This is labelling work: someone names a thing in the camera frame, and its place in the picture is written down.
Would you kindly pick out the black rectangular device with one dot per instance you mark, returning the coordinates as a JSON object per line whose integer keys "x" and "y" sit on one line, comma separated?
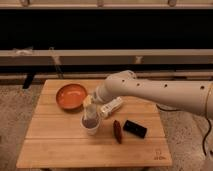
{"x": 135, "y": 129}

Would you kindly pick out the wooden table board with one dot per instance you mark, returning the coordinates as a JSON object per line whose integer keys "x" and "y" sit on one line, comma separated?
{"x": 55, "y": 138}

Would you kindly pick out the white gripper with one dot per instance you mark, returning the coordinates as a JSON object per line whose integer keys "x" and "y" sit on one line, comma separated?
{"x": 96, "y": 96}

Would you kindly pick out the white ceramic cup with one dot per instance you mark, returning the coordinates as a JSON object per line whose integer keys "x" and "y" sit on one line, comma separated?
{"x": 90, "y": 124}

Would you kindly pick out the white sponge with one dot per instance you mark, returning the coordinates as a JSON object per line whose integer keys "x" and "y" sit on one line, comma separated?
{"x": 90, "y": 108}

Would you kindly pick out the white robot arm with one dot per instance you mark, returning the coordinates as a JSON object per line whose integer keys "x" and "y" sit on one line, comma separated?
{"x": 191, "y": 96}

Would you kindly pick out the dark red oblong object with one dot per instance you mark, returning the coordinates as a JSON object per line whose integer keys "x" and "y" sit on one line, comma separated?
{"x": 117, "y": 131}

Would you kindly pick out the orange bowl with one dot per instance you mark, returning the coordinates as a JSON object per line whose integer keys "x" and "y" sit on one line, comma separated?
{"x": 71, "y": 96}

